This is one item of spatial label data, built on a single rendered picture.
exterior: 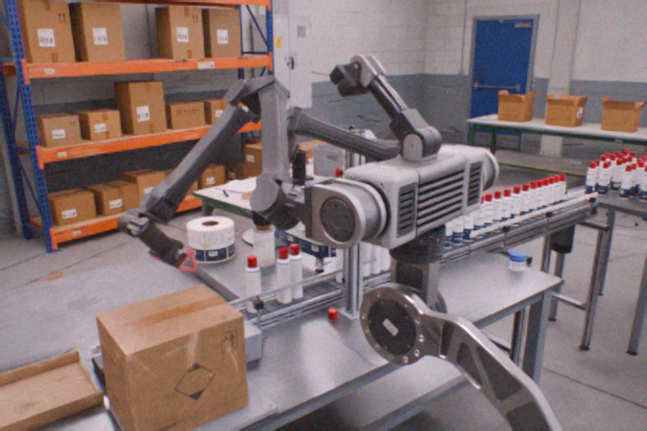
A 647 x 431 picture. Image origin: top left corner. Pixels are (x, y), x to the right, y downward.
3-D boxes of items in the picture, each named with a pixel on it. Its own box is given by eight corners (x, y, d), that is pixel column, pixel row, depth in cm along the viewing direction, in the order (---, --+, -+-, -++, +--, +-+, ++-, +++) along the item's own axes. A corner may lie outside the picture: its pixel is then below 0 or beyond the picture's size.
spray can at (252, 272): (257, 306, 195) (254, 252, 189) (265, 311, 191) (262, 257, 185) (244, 310, 192) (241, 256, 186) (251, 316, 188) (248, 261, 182)
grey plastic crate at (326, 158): (356, 162, 463) (357, 136, 457) (397, 168, 439) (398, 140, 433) (311, 174, 419) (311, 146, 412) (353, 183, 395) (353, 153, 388)
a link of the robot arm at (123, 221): (152, 193, 142) (176, 208, 148) (129, 186, 149) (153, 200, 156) (129, 234, 139) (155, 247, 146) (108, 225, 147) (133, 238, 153)
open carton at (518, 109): (490, 120, 710) (493, 91, 698) (508, 116, 741) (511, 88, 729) (520, 123, 682) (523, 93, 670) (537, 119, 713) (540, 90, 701)
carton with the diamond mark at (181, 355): (210, 365, 165) (203, 283, 157) (248, 404, 147) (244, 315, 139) (108, 402, 148) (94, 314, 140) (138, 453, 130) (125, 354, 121)
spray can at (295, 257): (297, 292, 206) (296, 241, 199) (305, 297, 202) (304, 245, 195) (286, 295, 203) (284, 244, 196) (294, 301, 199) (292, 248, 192)
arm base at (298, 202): (310, 240, 113) (309, 185, 109) (283, 232, 118) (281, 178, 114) (337, 230, 119) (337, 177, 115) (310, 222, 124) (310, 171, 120)
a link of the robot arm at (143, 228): (136, 234, 139) (149, 216, 141) (122, 228, 144) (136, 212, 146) (153, 249, 144) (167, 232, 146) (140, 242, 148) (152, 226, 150)
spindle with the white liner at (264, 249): (268, 265, 231) (266, 196, 222) (279, 271, 224) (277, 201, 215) (249, 269, 226) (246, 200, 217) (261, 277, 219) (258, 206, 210)
